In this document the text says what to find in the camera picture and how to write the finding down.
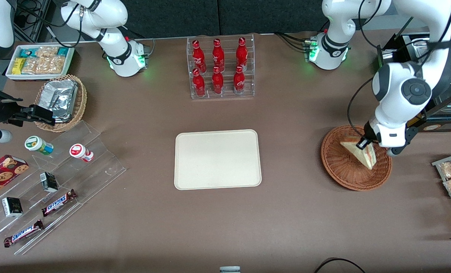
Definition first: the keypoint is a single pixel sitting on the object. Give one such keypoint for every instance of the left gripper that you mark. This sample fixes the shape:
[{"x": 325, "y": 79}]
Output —
[{"x": 369, "y": 136}]

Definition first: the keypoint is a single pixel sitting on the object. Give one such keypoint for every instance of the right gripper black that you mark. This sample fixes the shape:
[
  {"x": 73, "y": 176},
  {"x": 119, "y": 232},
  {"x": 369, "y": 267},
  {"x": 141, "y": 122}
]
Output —
[{"x": 6, "y": 112}]

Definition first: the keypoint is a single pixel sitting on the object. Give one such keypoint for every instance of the triangular sandwich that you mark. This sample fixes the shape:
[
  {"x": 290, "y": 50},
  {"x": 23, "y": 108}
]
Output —
[{"x": 367, "y": 159}]

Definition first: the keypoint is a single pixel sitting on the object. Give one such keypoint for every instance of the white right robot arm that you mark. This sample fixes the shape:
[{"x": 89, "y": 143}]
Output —
[{"x": 115, "y": 45}]

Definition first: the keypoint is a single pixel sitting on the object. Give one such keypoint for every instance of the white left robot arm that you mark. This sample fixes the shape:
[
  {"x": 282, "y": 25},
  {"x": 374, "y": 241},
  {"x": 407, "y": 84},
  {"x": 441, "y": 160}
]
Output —
[{"x": 396, "y": 83}]

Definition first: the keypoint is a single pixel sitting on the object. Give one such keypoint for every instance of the round brown wicker basket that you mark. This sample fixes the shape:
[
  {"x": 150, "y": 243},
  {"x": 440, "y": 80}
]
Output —
[{"x": 339, "y": 170}]

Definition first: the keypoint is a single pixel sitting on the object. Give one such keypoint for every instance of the white rectangular snack tray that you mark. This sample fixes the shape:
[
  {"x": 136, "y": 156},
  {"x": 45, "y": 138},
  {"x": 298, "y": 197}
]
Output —
[{"x": 10, "y": 74}]

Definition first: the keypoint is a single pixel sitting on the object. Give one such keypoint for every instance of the light wicker basket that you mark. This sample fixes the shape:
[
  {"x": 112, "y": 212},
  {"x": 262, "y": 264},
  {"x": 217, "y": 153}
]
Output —
[{"x": 81, "y": 102}]

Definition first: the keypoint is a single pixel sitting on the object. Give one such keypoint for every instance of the cream plastic tray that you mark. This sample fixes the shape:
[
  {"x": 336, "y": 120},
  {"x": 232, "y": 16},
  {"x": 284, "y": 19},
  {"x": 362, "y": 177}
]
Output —
[{"x": 217, "y": 159}]

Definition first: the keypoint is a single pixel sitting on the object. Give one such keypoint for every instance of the green lid jar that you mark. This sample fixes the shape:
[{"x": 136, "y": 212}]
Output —
[{"x": 35, "y": 143}]

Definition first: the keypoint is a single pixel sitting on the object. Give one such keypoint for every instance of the stack of foil trays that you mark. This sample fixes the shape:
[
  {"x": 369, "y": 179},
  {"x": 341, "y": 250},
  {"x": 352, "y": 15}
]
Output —
[{"x": 60, "y": 98}]

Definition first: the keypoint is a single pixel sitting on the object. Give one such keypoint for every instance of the yellow snack packet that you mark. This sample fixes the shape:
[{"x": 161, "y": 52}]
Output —
[{"x": 18, "y": 66}]

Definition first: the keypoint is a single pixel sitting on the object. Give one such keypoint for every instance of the clear nut snack bag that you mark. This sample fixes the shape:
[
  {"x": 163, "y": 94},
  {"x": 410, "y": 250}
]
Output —
[
  {"x": 51, "y": 65},
  {"x": 47, "y": 52},
  {"x": 31, "y": 65}
]

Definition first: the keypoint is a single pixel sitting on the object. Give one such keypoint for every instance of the red lid jar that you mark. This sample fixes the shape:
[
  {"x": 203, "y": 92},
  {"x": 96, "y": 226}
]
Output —
[{"x": 77, "y": 151}]

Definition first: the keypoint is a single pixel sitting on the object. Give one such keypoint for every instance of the red tartan cookie box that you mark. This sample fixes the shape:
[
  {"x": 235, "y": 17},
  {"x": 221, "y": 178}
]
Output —
[{"x": 1, "y": 174}]

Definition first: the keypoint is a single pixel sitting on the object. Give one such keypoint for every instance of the teal snack packet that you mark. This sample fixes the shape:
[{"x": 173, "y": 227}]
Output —
[
  {"x": 63, "y": 51},
  {"x": 27, "y": 53}
]

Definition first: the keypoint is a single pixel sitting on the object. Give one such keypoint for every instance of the small black carton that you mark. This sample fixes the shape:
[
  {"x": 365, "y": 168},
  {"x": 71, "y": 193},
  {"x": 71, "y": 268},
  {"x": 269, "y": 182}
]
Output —
[
  {"x": 12, "y": 206},
  {"x": 49, "y": 182}
]

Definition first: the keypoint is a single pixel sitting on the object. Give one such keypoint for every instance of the black yellow sealing machine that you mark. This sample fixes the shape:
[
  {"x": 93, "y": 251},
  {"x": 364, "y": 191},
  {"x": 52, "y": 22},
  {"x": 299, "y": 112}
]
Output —
[{"x": 388, "y": 60}]

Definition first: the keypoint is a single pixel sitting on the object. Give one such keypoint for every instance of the Snickers chocolate bar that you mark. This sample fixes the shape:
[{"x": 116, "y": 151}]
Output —
[
  {"x": 58, "y": 203},
  {"x": 23, "y": 233}
]

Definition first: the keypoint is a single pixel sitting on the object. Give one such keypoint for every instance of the black equipment rack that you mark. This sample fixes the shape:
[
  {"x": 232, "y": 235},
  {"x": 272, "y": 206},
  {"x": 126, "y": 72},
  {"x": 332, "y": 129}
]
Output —
[{"x": 32, "y": 22}]

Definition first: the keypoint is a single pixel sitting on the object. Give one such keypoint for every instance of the red cola bottle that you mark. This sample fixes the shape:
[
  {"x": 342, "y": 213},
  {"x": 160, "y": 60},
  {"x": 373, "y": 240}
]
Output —
[
  {"x": 217, "y": 81},
  {"x": 198, "y": 57},
  {"x": 198, "y": 84},
  {"x": 218, "y": 57},
  {"x": 241, "y": 55},
  {"x": 239, "y": 80}
]

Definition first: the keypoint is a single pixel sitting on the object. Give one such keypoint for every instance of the clear acrylic bottle rack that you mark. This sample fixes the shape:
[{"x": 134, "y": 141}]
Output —
[{"x": 227, "y": 94}]

